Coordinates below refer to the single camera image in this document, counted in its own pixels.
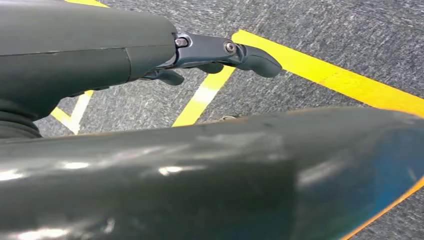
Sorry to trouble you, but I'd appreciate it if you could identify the dark glossy robot body shell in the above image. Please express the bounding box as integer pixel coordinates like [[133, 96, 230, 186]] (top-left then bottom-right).
[[0, 106, 424, 240]]

